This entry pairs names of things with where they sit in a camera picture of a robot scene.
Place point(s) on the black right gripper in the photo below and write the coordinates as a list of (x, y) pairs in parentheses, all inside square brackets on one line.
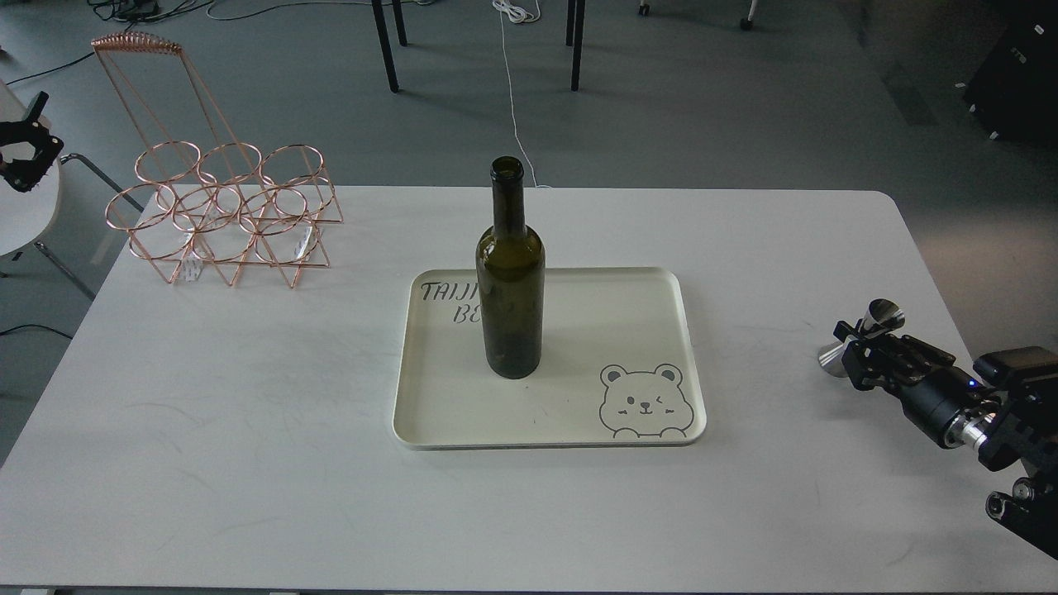
[(936, 396)]

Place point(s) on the steel double jigger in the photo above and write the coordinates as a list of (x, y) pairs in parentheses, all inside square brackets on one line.
[(881, 317)]

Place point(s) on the dark green wine bottle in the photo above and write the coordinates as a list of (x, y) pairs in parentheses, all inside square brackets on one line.
[(510, 267)]

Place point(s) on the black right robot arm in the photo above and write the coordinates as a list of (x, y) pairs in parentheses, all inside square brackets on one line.
[(1005, 411)]

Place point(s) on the white chair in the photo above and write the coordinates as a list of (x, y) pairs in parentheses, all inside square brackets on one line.
[(31, 176)]

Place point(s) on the cream bear serving tray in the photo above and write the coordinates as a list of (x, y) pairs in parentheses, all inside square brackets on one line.
[(617, 366)]

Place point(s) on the black equipment box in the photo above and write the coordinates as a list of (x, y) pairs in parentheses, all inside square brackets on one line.
[(1013, 94)]

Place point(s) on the copper wire bottle rack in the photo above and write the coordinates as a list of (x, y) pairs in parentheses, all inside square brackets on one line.
[(223, 207)]

